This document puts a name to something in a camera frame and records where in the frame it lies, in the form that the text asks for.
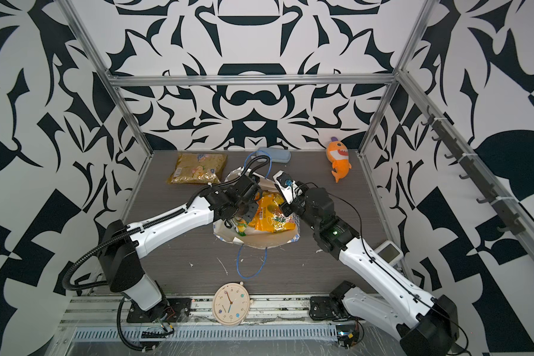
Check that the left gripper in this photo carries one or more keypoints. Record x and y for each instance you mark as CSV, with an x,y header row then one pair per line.
x,y
252,212

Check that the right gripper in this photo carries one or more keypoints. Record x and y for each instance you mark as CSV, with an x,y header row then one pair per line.
x,y
286,208

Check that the green yellow snack packet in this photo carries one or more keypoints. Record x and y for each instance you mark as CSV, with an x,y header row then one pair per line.
x,y
240,226

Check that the blue checkered paper bag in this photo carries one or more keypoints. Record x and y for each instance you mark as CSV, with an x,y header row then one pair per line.
x,y
256,166

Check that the gold snack bag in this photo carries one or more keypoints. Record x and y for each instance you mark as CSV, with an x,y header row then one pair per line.
x,y
198,168

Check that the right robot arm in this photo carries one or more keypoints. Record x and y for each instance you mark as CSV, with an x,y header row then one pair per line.
x,y
421,323

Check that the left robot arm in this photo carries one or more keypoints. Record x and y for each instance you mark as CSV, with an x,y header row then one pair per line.
x,y
128,244

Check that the orange yellow snack bag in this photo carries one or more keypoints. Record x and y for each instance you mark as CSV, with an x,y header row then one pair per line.
x,y
269,217

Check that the orange plush toy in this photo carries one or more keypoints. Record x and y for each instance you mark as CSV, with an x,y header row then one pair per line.
x,y
338,155

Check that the blue glasses case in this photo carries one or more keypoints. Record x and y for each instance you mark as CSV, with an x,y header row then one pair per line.
x,y
277,155

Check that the white digital timer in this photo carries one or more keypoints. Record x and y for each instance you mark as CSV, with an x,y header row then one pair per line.
x,y
390,253

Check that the round wooden clock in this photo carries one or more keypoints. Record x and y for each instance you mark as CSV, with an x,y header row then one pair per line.
x,y
231,304

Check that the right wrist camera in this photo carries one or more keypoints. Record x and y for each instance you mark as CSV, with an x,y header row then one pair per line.
x,y
287,184

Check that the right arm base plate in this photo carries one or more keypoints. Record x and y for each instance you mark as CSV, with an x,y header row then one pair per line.
x,y
331,309

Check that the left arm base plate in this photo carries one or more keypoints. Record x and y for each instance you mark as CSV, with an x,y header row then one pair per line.
x,y
171,311

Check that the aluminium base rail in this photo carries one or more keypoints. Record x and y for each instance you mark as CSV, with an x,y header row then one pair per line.
x,y
271,318

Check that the black wall hook rack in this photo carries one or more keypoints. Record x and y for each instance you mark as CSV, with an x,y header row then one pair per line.
x,y
476,171

